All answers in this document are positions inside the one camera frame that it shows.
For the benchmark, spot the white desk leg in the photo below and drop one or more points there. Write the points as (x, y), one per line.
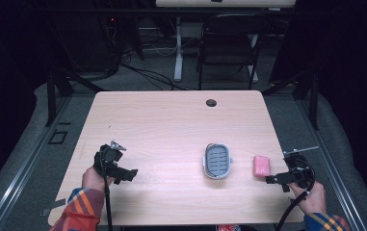
(178, 54)

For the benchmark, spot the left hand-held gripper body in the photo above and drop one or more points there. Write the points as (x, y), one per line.
(108, 157)

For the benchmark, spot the person's right hand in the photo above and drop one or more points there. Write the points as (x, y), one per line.
(311, 199)

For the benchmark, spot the grey oval soap dish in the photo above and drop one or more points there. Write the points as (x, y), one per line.
(217, 160)

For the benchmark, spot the black folding chair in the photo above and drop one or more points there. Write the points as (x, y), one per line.
(226, 48)

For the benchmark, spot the black metal stand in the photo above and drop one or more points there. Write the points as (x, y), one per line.
(56, 93)
(311, 96)

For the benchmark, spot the pink soap bar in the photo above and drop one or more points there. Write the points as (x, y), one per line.
(261, 166)

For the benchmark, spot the black tape square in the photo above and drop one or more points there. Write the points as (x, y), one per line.
(57, 137)

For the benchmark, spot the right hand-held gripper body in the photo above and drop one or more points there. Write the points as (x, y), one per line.
(298, 170)

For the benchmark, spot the aluminium floor rail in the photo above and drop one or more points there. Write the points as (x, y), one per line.
(335, 179)
(20, 173)

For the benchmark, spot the person's left hand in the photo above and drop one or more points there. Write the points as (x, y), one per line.
(94, 179)

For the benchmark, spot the grey tape strip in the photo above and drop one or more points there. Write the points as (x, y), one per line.
(54, 207)

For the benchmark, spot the dark equipment cabinet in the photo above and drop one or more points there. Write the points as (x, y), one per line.
(84, 35)

